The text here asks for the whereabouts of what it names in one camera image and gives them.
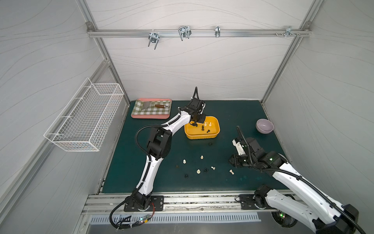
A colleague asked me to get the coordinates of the metal hook clamp left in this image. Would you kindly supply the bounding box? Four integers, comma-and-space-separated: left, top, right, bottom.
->
148, 32, 160, 50

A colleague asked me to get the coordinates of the purple bowl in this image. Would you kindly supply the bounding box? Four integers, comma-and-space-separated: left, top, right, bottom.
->
256, 119, 274, 134

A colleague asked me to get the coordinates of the metal hook small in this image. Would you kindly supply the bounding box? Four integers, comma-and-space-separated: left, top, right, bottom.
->
215, 26, 221, 38

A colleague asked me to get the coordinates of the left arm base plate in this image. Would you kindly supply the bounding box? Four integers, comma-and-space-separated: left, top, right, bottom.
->
123, 196, 165, 212

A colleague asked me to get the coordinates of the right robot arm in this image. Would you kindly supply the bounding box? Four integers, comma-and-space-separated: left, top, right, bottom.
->
229, 136, 364, 234

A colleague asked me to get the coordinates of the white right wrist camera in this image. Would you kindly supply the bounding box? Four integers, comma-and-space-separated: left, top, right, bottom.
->
232, 139, 246, 156

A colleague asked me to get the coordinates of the aluminium crossbar rail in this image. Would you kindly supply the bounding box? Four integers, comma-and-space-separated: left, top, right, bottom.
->
88, 28, 312, 38

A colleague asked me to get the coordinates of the black cable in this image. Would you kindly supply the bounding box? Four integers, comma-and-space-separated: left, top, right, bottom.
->
236, 125, 367, 234
108, 86, 201, 230

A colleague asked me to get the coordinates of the metal hook clamp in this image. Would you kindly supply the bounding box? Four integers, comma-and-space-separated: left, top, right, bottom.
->
178, 26, 191, 41
274, 27, 301, 38
148, 32, 160, 50

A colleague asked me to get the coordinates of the white wire basket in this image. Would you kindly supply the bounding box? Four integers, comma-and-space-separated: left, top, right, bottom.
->
44, 78, 124, 152

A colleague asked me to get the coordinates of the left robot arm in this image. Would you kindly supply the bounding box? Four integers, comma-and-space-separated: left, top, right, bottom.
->
131, 97, 206, 207

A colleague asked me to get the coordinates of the green checkered cloth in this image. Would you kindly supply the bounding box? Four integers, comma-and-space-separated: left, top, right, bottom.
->
131, 100, 172, 116

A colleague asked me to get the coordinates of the metal hook clamp right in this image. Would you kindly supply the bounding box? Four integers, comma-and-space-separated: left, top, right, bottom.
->
274, 27, 301, 38

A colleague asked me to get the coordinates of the yellow plastic storage box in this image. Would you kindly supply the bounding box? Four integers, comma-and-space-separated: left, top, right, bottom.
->
184, 116, 220, 139

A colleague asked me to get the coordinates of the wooden handled spatula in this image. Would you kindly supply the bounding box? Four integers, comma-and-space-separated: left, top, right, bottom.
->
142, 101, 168, 110

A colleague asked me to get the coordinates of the pink tray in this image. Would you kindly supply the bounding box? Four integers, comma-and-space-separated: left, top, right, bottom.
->
131, 98, 172, 120

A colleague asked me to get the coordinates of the metal hook clamp middle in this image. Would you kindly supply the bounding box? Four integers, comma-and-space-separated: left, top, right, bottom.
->
178, 26, 191, 41

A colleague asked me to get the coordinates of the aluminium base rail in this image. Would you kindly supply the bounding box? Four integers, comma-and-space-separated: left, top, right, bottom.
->
81, 191, 273, 215

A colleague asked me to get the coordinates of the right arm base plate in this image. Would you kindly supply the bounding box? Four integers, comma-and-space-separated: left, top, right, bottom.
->
234, 194, 261, 210

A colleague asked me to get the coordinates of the right black cable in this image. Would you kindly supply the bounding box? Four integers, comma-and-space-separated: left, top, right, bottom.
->
236, 125, 367, 234

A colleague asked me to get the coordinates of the left black cable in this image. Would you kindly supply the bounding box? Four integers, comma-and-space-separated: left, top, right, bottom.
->
108, 86, 201, 230

